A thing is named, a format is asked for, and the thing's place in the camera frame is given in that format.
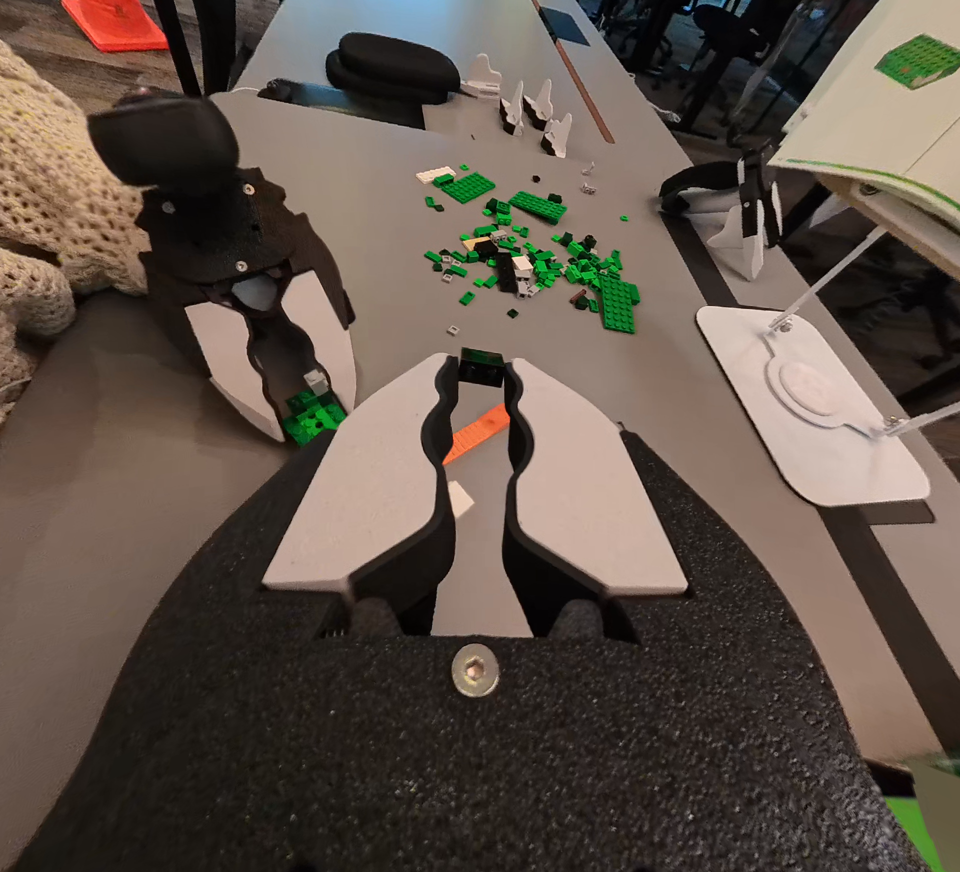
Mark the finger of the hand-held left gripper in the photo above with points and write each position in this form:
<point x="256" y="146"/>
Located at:
<point x="330" y="339"/>
<point x="221" y="354"/>

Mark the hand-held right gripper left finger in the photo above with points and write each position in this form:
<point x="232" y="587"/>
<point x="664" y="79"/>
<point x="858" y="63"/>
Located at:
<point x="367" y="504"/>

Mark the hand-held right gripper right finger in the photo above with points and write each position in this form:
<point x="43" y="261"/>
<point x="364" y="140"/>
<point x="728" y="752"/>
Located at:
<point x="592" y="504"/>

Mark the green lego assembly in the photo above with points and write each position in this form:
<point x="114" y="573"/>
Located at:
<point x="311" y="422"/>

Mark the dark green lego brick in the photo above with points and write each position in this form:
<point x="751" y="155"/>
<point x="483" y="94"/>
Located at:
<point x="480" y="369"/>

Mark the pile of green lego pieces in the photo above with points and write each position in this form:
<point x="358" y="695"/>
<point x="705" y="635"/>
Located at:
<point x="585" y="261"/>

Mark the person's left forearm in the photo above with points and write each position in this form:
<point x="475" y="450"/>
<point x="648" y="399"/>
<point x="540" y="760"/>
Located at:
<point x="52" y="174"/>

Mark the black lego plate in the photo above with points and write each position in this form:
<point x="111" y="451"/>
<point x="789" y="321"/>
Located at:
<point x="508" y="277"/>

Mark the white long lego tile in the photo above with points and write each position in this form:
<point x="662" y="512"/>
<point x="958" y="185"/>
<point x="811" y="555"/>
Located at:
<point x="433" y="175"/>

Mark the large green lego plate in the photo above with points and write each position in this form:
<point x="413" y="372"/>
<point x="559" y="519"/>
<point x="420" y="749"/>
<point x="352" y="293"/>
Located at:
<point x="619" y="306"/>

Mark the white lego brick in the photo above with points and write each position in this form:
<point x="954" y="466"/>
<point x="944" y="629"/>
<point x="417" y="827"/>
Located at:
<point x="523" y="263"/>

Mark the long green lego plate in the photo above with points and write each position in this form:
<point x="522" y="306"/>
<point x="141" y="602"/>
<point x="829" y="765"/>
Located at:
<point x="538" y="207"/>

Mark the green lego set box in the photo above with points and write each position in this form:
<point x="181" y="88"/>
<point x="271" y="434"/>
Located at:
<point x="907" y="834"/>

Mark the lego instruction booklet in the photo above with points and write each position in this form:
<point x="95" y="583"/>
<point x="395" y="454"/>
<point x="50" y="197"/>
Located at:
<point x="885" y="99"/>

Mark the white flat tile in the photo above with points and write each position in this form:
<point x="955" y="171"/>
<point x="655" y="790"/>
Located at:
<point x="459" y="501"/>

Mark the orange brick separator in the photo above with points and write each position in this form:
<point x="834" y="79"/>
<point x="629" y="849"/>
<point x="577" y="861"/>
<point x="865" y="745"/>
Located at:
<point x="480" y="433"/>

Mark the white booklet stand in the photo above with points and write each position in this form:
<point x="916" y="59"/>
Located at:
<point x="750" y="377"/>

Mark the black metal table leg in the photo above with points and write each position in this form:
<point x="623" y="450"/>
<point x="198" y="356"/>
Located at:
<point x="187" y="2"/>

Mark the black zip case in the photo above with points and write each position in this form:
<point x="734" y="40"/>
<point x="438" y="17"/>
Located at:
<point x="390" y="66"/>

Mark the white wedge-shaped plastic part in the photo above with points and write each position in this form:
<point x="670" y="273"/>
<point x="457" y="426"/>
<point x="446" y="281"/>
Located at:
<point x="541" y="96"/>
<point x="514" y="99"/>
<point x="559" y="129"/>
<point x="739" y="242"/>
<point x="480" y="73"/>

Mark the wooden ruler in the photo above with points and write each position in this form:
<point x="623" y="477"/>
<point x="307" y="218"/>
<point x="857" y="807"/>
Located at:
<point x="574" y="73"/>

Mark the black square pad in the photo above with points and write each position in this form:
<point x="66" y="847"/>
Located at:
<point x="566" y="26"/>

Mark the black office chair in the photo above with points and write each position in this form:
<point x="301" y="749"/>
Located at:
<point x="720" y="32"/>

